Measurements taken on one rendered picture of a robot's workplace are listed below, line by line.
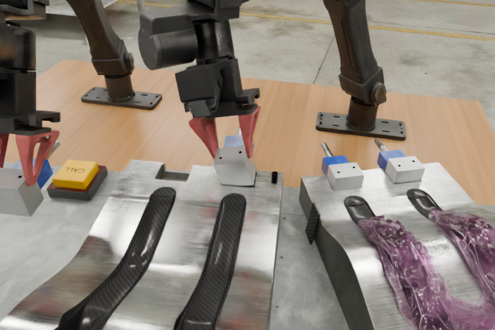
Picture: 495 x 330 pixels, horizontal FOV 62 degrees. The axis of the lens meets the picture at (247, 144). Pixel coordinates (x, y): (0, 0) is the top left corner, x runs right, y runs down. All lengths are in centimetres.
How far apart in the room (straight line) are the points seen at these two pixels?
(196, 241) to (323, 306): 20
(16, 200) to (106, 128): 42
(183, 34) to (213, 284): 32
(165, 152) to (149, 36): 39
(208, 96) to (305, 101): 59
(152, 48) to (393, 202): 44
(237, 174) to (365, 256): 22
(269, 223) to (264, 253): 5
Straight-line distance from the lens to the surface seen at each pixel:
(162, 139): 93
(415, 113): 108
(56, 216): 79
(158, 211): 63
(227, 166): 61
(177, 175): 71
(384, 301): 53
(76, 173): 81
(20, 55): 60
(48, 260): 73
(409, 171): 74
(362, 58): 84
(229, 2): 55
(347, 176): 69
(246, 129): 58
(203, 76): 50
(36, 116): 58
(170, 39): 54
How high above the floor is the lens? 131
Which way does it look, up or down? 35 degrees down
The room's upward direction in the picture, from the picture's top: straight up
